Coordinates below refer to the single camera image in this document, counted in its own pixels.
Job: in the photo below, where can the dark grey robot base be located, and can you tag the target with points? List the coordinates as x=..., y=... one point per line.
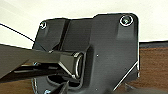
x=110, y=50

